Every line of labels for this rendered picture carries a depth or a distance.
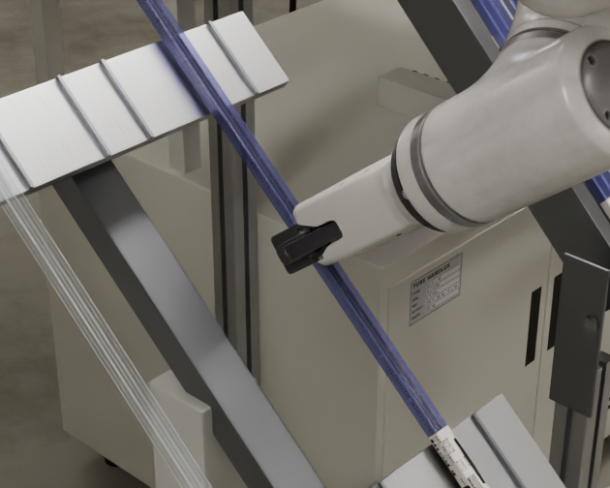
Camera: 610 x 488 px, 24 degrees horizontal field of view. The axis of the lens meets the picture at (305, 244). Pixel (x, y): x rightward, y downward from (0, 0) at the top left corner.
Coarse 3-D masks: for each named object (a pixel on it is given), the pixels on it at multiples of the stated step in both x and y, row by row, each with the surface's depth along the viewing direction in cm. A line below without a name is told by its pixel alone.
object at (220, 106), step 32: (160, 0) 108; (160, 32) 108; (192, 64) 107; (224, 96) 107; (224, 128) 107; (256, 160) 106; (288, 192) 106; (288, 224) 106; (352, 288) 105; (352, 320) 105; (384, 352) 104; (416, 384) 104; (416, 416) 104
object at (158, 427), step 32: (0, 160) 95; (0, 192) 94; (32, 224) 94; (64, 288) 93; (96, 320) 93; (96, 352) 93; (128, 384) 93; (160, 416) 93; (160, 448) 92; (192, 480) 92
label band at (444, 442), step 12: (444, 432) 103; (444, 444) 103; (456, 444) 103; (444, 456) 103; (456, 456) 103; (468, 456) 103; (456, 468) 103; (468, 468) 103; (468, 480) 102; (480, 480) 103
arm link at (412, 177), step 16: (416, 128) 91; (400, 144) 92; (416, 144) 90; (400, 160) 91; (416, 160) 90; (400, 176) 91; (416, 176) 90; (416, 192) 90; (432, 192) 89; (416, 208) 91; (432, 208) 90; (448, 208) 90; (432, 224) 92; (448, 224) 91; (464, 224) 91; (480, 224) 91
